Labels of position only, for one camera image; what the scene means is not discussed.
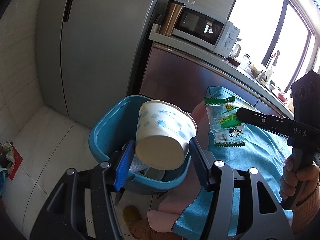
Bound blue plastic trash bin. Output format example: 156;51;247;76
88;95;191;195

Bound blue floral tablecloth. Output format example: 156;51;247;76
171;86;295;239

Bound white microwave oven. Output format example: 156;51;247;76
172;7;240;58

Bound white perforated paper tray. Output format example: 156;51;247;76
129;154;149;173

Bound clear green snack wrapper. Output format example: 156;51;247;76
204;96;246;147

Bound floor clutter bags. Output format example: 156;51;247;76
1;141;23;195

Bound grey refrigerator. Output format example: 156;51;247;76
36;0;157;127

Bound white electric kettle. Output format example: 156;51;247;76
230;38;242;57

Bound white blue-dotted paper cup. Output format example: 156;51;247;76
135;100;197;171

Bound pink sleeve forearm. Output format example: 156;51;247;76
291;183;319;236

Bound right hand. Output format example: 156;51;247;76
279;155;319;205

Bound brown kitchen cabinet counter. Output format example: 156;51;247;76
139;24;294;119

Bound copper thermos tumbler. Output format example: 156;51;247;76
159;0;185;36

